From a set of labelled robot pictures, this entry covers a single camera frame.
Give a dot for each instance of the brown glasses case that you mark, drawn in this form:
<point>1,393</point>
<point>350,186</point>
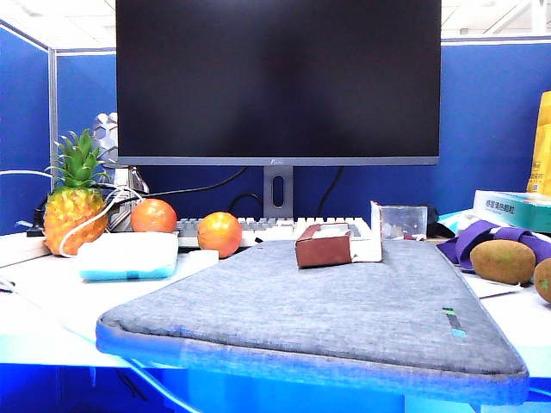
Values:
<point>323,251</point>

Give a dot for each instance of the grey monitor stand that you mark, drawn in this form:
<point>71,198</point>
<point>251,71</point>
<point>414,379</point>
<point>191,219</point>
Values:
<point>278,189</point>

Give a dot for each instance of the white keyboard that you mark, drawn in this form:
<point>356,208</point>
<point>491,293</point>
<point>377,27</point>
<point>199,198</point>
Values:
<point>271,226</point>

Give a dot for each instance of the orange fruit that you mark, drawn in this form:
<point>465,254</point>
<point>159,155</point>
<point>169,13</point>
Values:
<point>220,234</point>
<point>153,216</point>

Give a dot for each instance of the grey fabric laptop sleeve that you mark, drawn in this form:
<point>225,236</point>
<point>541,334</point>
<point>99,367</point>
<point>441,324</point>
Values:
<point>310,314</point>

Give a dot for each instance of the black computer monitor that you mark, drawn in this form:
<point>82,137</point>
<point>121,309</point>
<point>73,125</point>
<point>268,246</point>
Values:
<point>275,77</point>

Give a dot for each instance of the white and blue tissue pack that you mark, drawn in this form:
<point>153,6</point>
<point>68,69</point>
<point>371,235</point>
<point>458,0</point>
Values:
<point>129,256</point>

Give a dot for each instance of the silver honeycomb ornament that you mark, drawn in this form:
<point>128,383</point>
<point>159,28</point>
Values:
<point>107,133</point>

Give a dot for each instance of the plastic pineapple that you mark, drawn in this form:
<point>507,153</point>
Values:
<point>73,215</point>

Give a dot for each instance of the white paper sheet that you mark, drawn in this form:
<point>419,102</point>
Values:
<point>486,287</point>

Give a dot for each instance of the brown kiwi fruit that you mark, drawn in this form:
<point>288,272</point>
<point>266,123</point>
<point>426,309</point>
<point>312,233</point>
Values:
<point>503,261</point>
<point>544,280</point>

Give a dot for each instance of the teal and white medicine box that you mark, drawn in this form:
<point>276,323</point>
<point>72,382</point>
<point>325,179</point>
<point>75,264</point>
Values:
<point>512,208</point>

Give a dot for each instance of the white power strip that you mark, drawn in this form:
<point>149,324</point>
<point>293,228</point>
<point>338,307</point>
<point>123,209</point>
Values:
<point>19,249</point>

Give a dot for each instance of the yellow bag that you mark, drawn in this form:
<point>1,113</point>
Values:
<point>542,150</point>

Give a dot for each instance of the grey partition post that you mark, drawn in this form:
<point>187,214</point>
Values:
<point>53,120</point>

